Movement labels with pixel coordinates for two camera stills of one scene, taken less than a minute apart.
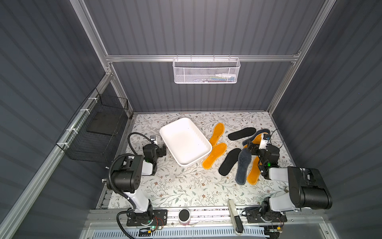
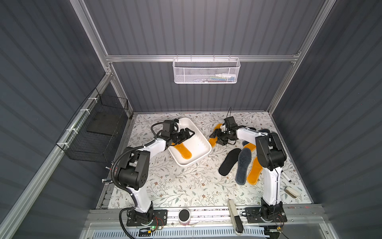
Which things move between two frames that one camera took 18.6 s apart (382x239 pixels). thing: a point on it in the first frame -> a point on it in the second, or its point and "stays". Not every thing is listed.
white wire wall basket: [203, 70] stays
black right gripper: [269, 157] -> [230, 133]
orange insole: [217, 150] -> [185, 153]
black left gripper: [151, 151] -> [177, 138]
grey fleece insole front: [244, 159] stays
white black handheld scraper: [238, 225] stays
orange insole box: [219, 129] stays
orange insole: [253, 176] stays
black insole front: [231, 160] stays
